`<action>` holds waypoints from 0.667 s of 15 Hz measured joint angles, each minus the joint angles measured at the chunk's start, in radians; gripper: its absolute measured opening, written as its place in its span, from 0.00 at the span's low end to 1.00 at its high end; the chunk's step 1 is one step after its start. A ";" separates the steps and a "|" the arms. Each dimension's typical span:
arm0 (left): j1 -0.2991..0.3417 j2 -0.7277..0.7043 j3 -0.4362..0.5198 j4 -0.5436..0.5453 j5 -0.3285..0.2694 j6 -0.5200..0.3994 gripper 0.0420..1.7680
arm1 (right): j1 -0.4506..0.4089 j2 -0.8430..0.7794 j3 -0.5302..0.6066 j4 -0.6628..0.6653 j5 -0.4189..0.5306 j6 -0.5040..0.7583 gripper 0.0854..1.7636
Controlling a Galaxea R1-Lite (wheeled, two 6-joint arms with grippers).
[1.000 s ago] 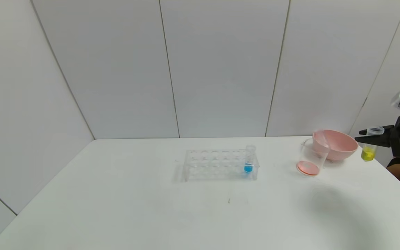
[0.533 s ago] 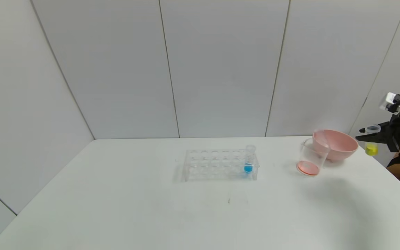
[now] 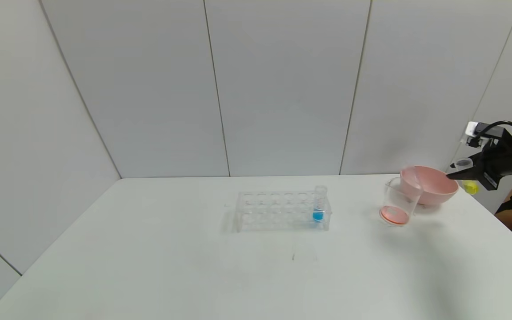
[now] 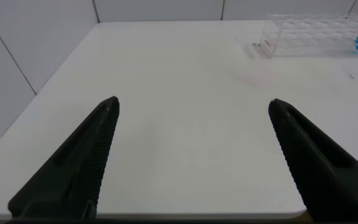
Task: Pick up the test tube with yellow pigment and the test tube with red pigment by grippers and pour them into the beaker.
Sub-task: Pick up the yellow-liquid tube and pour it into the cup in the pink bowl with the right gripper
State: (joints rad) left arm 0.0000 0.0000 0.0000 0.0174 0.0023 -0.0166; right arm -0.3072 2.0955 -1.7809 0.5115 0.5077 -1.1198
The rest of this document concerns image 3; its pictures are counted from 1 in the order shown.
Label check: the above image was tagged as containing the test tube with yellow pigment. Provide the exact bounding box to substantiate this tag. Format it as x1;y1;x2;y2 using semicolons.
455;158;480;195

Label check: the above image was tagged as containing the clear plastic test tube rack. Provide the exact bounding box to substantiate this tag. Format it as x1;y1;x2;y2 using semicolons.
231;190;333;233

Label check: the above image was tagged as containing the black camera cable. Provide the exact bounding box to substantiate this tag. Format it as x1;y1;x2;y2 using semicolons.
478;120;512;140

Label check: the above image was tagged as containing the pink bowl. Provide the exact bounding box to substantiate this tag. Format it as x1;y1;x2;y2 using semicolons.
400;165;460;208

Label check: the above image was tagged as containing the clear glass beaker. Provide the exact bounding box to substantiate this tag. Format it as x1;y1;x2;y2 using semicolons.
379;176;424;227

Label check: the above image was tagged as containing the test tube with blue pigment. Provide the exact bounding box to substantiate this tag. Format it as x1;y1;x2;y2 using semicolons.
313;185;329;223

